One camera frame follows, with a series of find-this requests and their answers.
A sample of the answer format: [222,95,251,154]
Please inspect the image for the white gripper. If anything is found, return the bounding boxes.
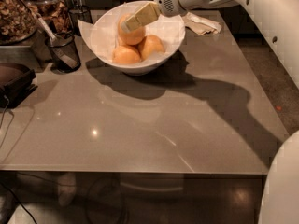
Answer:
[121,0,186,33]

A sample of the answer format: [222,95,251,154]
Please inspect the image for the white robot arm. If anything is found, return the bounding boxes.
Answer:
[121,0,299,224]

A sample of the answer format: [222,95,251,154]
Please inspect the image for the white ceramic bowl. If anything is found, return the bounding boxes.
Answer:
[89,0,187,77]

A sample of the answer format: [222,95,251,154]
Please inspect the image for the folded beige napkin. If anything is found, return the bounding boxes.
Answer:
[182,12,222,35]

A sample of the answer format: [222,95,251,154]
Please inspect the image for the dark brown tray device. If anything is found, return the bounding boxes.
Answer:
[0,63,36,108]

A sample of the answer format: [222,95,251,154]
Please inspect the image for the black mesh cup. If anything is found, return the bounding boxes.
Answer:
[45,33,81,73]

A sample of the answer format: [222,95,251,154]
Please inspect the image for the small black mesh holder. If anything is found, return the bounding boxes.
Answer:
[68,5,93,36]

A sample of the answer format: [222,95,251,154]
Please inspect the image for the thin black cable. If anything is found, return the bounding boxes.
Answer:
[0,95,16,149]

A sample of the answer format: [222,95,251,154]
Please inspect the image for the white plastic spoon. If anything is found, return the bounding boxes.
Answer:
[36,15,78,70]

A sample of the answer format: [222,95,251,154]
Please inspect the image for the orange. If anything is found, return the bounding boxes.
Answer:
[112,46,141,64]
[118,13,146,46]
[137,35,165,60]

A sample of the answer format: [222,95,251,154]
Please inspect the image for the large glass snack jar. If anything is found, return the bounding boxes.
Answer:
[0,0,36,46]

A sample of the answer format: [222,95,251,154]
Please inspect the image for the white paper bowl liner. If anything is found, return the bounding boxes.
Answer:
[77,2,185,65]

